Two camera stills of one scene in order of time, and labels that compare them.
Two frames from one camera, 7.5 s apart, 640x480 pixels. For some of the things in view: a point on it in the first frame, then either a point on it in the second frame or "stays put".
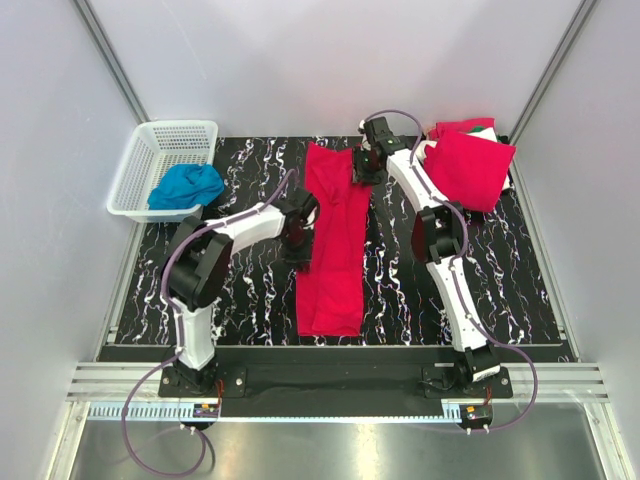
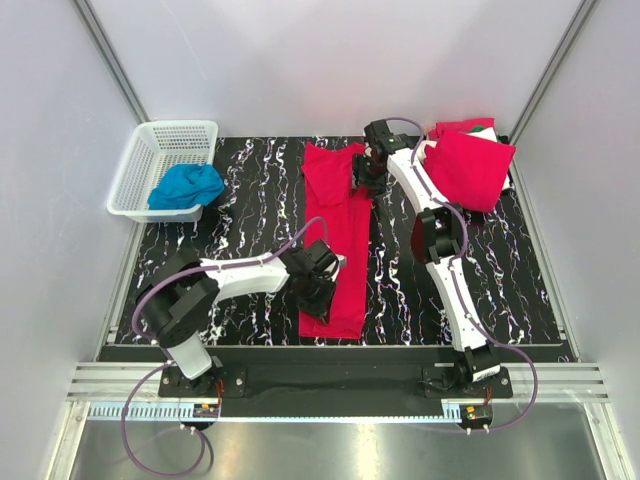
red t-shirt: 330,291 stays put
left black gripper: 303,257 to 322,308
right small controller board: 477,412 stays put
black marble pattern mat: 499,284 stays put
